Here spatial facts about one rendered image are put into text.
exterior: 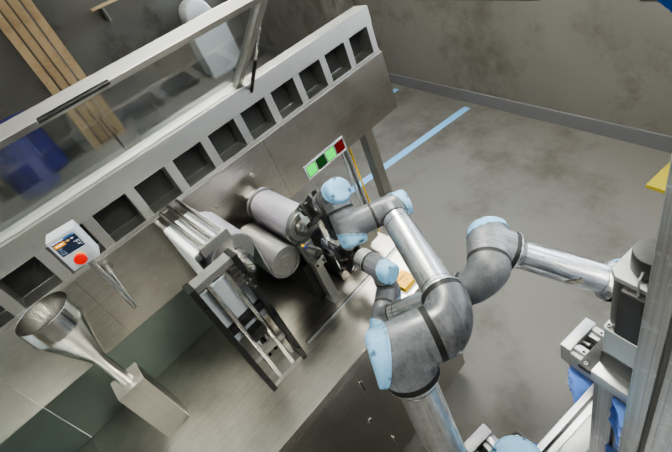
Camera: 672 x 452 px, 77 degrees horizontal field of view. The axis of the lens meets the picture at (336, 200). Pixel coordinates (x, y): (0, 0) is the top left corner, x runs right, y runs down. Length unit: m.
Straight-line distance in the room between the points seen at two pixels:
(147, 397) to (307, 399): 0.50
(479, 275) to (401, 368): 0.41
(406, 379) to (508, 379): 1.54
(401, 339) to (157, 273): 1.04
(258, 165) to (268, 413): 0.89
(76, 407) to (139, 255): 0.57
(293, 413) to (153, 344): 0.62
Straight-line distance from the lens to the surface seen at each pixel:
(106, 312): 1.67
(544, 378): 2.41
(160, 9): 8.63
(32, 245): 1.53
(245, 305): 1.34
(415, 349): 0.86
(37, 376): 1.73
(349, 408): 1.68
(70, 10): 8.47
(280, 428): 1.50
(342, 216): 1.13
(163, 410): 1.63
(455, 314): 0.88
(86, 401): 1.85
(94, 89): 1.04
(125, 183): 1.52
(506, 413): 2.33
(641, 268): 0.77
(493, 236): 1.23
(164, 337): 1.81
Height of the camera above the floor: 2.14
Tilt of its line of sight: 36 degrees down
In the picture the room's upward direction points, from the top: 24 degrees counter-clockwise
